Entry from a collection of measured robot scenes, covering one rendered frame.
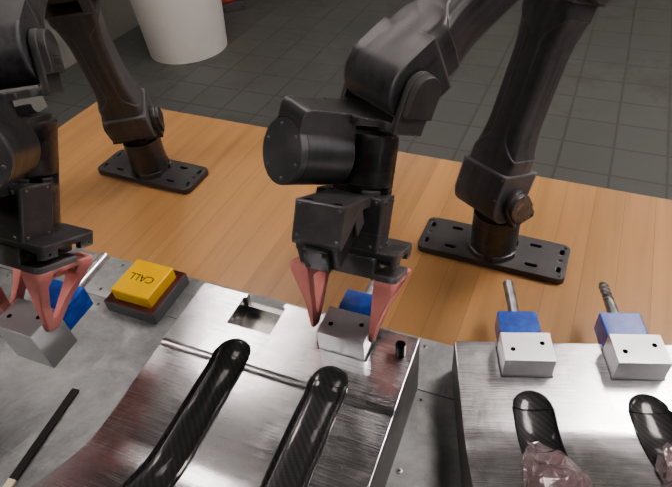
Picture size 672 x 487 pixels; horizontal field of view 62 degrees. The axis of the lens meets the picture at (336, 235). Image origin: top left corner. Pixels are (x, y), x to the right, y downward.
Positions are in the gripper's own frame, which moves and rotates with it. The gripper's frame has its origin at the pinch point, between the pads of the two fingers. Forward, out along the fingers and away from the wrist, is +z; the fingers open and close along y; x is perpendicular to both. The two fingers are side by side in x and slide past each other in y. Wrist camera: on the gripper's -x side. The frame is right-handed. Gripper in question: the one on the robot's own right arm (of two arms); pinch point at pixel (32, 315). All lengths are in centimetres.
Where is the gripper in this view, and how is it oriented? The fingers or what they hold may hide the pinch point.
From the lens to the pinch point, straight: 64.1
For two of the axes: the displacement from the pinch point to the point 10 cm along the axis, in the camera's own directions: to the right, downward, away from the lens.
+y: 9.3, 2.0, -3.1
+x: 3.5, -2.4, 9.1
